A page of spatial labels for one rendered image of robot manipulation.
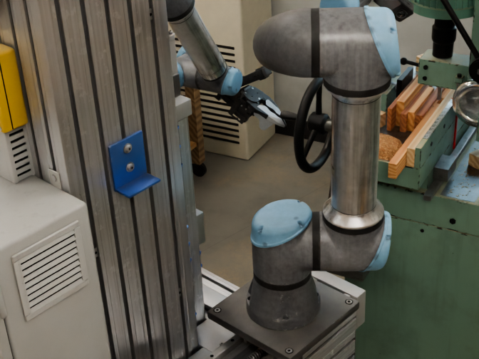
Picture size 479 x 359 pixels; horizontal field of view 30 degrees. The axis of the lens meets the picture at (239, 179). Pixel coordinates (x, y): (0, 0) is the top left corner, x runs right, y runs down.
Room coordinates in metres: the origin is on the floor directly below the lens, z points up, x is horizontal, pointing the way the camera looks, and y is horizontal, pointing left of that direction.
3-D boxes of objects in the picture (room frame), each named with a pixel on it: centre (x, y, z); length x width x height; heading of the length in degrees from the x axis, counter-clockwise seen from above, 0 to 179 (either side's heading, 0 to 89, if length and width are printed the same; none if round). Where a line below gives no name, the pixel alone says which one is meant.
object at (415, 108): (2.06, -0.48, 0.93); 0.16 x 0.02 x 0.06; 150
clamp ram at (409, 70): (2.15, -0.42, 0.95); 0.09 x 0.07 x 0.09; 150
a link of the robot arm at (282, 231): (1.42, -0.08, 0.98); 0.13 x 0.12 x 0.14; 85
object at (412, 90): (2.09, -0.46, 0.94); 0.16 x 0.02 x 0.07; 150
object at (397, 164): (2.00, -0.49, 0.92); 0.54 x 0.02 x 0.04; 150
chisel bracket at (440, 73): (2.05, -0.54, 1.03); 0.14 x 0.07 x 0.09; 60
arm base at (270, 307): (1.43, -0.08, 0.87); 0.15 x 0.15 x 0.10
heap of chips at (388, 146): (1.91, -0.34, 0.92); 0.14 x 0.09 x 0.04; 60
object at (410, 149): (2.07, -0.56, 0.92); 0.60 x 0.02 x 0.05; 150
